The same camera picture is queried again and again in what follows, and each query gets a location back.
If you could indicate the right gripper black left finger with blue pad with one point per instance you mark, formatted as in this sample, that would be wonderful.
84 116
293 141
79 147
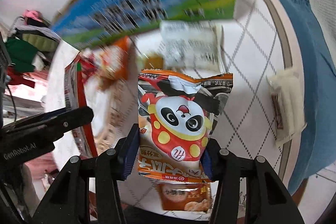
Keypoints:
67 199

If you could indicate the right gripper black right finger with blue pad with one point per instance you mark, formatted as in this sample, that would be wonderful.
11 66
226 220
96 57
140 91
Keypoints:
267 199

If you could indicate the pile of clothes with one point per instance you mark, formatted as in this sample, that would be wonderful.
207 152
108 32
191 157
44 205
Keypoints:
29 47

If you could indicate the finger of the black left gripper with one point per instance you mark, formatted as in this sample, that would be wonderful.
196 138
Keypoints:
61 120

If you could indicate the orange red snack packet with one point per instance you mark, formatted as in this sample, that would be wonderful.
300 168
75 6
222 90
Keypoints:
108 62

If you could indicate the white patterned tablecloth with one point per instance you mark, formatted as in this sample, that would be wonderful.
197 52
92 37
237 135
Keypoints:
115 107

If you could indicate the brown nut snack packet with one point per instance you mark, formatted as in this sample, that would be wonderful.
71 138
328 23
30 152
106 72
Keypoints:
185 197

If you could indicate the blue bed blanket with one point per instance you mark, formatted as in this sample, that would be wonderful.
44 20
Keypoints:
317 147

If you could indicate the white bread snack packet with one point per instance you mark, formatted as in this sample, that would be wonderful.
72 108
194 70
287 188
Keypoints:
287 101

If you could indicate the white label snack packet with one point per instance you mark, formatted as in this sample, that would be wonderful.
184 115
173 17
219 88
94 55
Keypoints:
190 45

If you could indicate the orange panda snack packet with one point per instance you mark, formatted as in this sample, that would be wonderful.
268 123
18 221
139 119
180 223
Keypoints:
177 115

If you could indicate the red white noodle packet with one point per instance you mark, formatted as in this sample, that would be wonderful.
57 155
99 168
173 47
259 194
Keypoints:
74 99

